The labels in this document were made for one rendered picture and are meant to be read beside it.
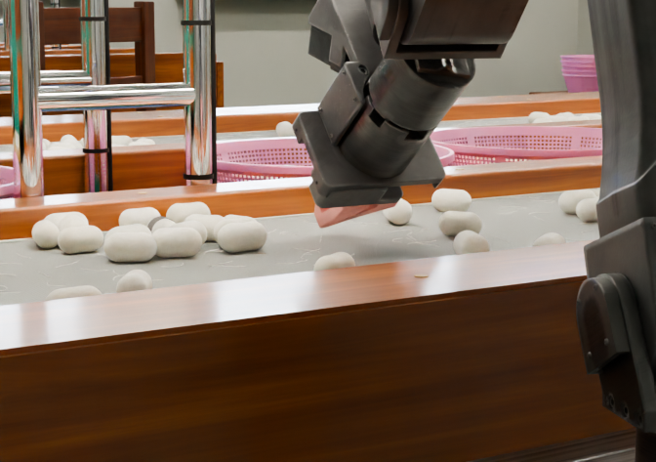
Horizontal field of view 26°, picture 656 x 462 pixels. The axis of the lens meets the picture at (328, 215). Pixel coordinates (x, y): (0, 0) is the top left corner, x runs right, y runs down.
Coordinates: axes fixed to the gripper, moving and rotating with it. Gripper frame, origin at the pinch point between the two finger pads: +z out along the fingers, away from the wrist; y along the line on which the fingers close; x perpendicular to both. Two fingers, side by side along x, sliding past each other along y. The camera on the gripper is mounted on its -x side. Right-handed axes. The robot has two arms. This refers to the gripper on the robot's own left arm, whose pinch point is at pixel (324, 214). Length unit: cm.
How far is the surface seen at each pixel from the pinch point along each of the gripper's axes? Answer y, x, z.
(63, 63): -78, -176, 207
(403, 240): -4.3, 4.2, -2.3
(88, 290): 25.9, 11.7, -13.7
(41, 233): 20.6, -2.9, 4.2
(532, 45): -430, -329, 397
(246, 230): 8.3, 2.2, -2.5
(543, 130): -53, -26, 29
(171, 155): -6.4, -27.8, 32.4
